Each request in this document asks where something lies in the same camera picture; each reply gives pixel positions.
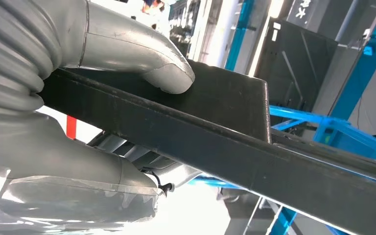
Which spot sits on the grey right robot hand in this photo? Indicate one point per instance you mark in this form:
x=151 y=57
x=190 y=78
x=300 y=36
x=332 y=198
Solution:
x=29 y=162

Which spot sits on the white car with red stripe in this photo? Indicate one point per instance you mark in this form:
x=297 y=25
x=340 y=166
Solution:
x=71 y=128

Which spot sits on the black flat panel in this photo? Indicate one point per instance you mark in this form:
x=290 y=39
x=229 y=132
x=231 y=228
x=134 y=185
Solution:
x=298 y=65

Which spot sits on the blue metal post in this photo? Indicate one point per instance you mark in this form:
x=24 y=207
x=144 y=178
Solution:
x=240 y=32

